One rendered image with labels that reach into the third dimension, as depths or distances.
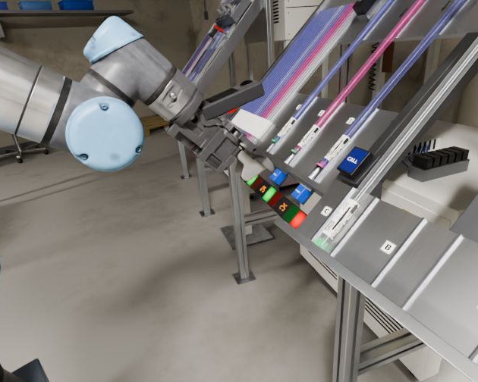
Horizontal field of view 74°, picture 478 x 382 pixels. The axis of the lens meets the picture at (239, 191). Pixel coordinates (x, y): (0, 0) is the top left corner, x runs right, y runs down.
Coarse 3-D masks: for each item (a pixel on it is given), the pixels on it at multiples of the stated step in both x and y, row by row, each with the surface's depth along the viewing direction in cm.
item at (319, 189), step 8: (264, 152) 82; (272, 160) 77; (280, 160) 75; (280, 168) 83; (288, 168) 70; (296, 176) 67; (304, 176) 65; (304, 184) 71; (312, 184) 62; (320, 192) 59
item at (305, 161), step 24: (288, 120) 87; (312, 120) 78; (336, 120) 71; (384, 120) 60; (264, 144) 89; (288, 144) 80; (312, 144) 73; (360, 144) 61; (312, 168) 68; (336, 168) 62
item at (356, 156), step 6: (354, 150) 55; (360, 150) 54; (348, 156) 55; (354, 156) 54; (360, 156) 53; (342, 162) 55; (348, 162) 54; (354, 162) 53; (342, 168) 54; (348, 168) 53
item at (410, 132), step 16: (464, 64) 43; (448, 80) 44; (432, 96) 44; (432, 112) 44; (416, 128) 43; (400, 144) 43; (384, 160) 44; (368, 176) 44; (368, 192) 43; (320, 240) 43
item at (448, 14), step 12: (456, 0) 62; (444, 24) 62; (432, 36) 62; (420, 48) 62; (408, 60) 62; (396, 72) 63; (384, 96) 63; (372, 108) 63; (360, 120) 63; (348, 132) 64
